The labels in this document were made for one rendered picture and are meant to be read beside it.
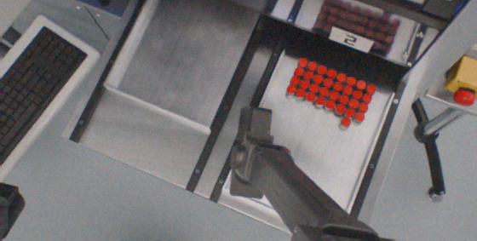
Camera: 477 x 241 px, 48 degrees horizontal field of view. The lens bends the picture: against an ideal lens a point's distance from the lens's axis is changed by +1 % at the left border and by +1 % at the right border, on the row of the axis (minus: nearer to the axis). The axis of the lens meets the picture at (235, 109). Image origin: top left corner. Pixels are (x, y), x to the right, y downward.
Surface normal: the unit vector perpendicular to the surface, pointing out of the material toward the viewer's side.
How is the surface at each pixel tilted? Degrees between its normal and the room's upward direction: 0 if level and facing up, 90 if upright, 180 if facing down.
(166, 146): 0
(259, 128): 18
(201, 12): 0
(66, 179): 0
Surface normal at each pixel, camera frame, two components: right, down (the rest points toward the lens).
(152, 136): -0.04, -0.25
